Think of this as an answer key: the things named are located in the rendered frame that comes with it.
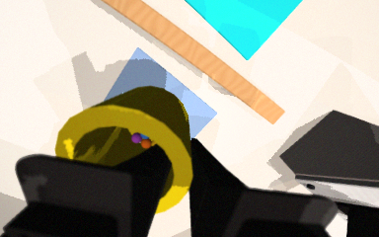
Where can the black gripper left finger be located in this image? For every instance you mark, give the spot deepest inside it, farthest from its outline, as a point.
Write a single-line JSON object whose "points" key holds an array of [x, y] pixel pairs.
{"points": [[130, 191]]}

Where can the purple marble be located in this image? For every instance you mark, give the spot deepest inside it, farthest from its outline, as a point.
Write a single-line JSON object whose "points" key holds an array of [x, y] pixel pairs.
{"points": [[136, 138]]}

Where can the olive-yellow cup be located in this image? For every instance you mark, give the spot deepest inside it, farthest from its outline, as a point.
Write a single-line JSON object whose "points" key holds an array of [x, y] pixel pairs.
{"points": [[102, 134]]}

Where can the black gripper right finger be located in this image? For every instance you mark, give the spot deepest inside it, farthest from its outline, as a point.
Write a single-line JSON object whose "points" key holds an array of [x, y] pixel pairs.
{"points": [[219, 202]]}

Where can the orange marble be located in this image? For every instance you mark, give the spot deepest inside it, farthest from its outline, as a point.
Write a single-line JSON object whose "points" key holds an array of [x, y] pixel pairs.
{"points": [[145, 143]]}

